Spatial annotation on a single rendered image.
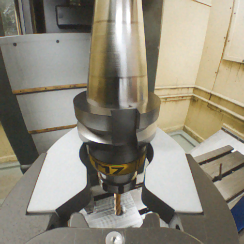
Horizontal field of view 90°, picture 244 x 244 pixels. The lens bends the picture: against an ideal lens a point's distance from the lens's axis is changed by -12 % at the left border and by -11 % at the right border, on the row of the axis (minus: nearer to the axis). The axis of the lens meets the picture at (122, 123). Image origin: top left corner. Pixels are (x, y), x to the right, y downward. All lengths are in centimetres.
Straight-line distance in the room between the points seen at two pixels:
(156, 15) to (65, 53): 38
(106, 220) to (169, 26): 112
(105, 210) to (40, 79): 45
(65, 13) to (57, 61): 17
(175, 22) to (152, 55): 56
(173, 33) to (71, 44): 81
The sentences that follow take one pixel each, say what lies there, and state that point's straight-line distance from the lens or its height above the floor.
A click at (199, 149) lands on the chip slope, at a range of 113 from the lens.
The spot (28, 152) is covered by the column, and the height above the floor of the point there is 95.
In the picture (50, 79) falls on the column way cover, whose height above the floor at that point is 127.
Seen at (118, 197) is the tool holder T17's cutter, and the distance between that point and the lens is 18.
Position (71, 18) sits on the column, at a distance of 57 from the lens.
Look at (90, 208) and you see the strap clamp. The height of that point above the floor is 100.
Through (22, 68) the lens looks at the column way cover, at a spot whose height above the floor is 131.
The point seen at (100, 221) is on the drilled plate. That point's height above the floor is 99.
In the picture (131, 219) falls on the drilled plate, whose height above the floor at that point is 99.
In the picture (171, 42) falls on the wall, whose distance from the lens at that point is 115.
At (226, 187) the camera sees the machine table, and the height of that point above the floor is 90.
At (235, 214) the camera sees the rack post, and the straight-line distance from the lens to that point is 37.
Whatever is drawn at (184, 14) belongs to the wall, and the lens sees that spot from 123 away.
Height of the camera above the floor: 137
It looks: 30 degrees down
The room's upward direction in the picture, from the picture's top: 2 degrees clockwise
